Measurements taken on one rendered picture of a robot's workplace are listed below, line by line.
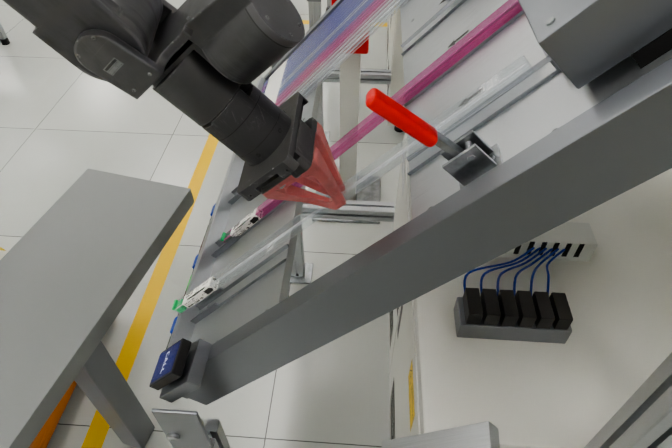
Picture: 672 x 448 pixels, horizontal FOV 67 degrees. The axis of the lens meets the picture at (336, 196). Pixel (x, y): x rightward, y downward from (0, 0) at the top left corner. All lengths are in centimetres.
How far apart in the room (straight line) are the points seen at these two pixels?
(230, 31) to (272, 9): 3
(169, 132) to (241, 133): 185
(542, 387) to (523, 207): 46
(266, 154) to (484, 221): 19
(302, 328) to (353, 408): 92
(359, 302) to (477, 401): 35
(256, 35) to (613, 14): 23
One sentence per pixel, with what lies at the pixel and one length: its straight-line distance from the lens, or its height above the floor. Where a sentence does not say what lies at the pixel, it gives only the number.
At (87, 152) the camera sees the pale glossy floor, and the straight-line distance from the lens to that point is 229.
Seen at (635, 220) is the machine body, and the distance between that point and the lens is 108.
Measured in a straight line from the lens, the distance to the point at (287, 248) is 57.
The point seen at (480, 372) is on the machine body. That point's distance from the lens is 78.
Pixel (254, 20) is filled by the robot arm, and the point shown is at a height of 114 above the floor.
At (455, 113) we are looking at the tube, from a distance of 44.
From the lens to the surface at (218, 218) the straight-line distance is 80.
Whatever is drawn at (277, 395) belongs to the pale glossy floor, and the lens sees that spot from 143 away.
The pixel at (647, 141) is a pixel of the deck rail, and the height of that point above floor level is 111.
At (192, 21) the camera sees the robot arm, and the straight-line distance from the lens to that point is 39.
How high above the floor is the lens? 130
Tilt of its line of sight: 44 degrees down
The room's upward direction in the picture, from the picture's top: straight up
